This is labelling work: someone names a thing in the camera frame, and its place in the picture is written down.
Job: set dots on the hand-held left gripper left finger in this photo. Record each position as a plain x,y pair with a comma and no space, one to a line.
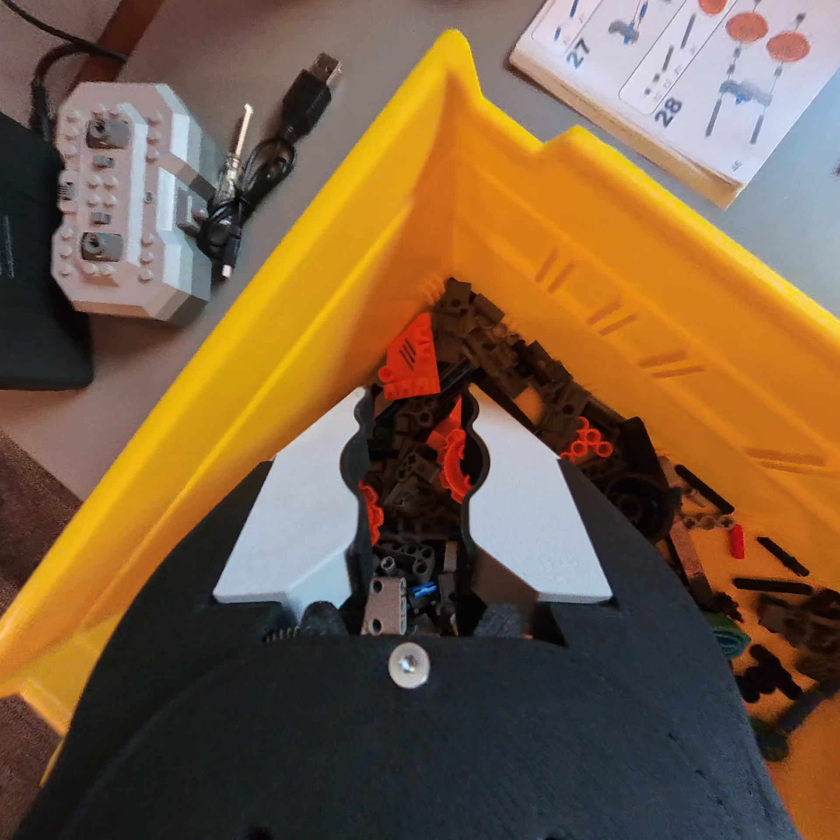
282,525

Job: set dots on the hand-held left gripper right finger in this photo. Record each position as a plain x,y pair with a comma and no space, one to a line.
538,525

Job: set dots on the pile of building pieces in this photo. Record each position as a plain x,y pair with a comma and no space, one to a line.
525,394

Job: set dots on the yellow plastic bin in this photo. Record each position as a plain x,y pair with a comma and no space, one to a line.
328,263

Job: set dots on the grey desk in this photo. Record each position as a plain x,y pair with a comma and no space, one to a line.
197,355

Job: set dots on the small orange beam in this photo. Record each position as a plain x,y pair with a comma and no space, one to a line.
591,444

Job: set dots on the small black tyre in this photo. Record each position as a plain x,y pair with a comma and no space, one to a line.
641,496

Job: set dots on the grey battery box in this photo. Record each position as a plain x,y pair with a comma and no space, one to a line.
131,197

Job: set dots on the black flat box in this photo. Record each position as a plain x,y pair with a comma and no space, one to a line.
33,263

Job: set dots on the open white instruction booklet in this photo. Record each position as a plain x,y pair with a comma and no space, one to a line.
683,79

